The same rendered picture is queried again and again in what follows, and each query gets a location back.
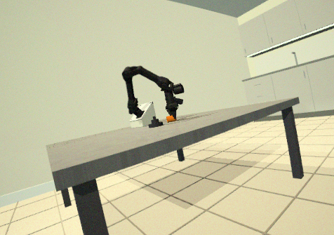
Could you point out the orange knob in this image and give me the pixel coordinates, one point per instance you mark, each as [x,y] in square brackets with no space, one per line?
[170,119]

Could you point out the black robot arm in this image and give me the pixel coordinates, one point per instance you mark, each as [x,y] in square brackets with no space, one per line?
[161,82]

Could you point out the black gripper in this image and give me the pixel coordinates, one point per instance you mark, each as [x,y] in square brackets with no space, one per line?
[171,106]

